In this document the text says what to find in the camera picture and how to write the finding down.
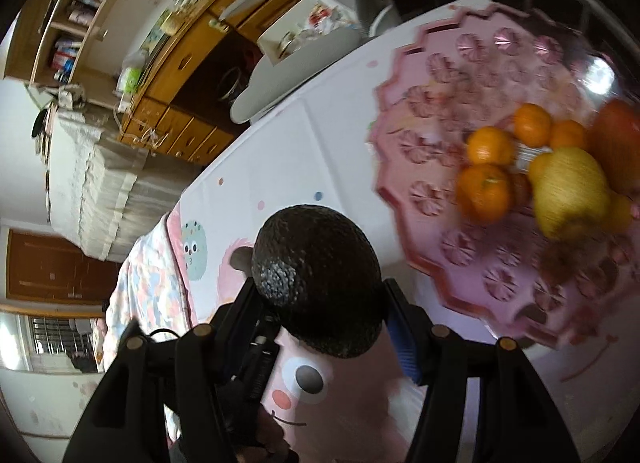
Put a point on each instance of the wooden desk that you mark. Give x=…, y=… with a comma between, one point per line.
x=200, y=53

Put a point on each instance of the yellow orange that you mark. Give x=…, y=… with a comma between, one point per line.
x=536, y=167
x=620, y=213

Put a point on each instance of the small orange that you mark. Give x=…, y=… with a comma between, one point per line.
x=532, y=123
x=567, y=135
x=490, y=145

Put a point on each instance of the white lace cloth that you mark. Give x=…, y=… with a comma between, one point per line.
x=100, y=183

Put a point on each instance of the white office chair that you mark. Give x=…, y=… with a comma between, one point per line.
x=280, y=88

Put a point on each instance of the large dark avocado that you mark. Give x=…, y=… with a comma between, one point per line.
x=315, y=283

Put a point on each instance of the barred window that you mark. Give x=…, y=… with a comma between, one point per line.
x=55, y=343

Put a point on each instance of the large orange mandarin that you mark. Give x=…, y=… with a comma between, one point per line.
x=484, y=193

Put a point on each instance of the yellow apple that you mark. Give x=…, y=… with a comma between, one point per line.
x=572, y=193

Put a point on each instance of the dark round object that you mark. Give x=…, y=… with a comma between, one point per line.
x=40, y=123

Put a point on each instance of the wooden door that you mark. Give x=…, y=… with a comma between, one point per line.
x=50, y=268

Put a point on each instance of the metal bed headboard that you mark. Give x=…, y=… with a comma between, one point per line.
x=595, y=5

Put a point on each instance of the pink glass fruit tray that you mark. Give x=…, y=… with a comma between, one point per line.
x=440, y=68

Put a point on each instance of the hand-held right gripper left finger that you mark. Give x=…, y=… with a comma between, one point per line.
x=260, y=363

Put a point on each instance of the red apple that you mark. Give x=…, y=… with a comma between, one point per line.
x=620, y=145

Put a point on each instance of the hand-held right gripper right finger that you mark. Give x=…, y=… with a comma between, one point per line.
x=402, y=343

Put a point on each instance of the white printed box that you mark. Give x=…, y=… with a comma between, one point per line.
x=310, y=23

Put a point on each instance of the green tissue box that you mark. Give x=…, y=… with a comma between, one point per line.
x=131, y=79

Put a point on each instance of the printed blanket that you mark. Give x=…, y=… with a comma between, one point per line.
x=325, y=143

